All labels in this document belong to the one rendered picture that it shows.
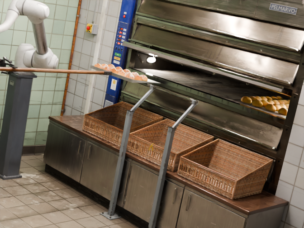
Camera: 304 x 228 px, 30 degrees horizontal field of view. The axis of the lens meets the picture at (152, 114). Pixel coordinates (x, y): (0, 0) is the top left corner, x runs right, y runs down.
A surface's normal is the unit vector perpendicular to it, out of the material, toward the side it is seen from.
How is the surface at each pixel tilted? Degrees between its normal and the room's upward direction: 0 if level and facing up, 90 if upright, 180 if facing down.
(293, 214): 90
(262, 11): 91
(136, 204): 91
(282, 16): 90
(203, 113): 70
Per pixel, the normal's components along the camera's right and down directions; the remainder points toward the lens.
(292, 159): -0.69, 0.02
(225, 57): -0.58, -0.31
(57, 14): 0.70, 0.28
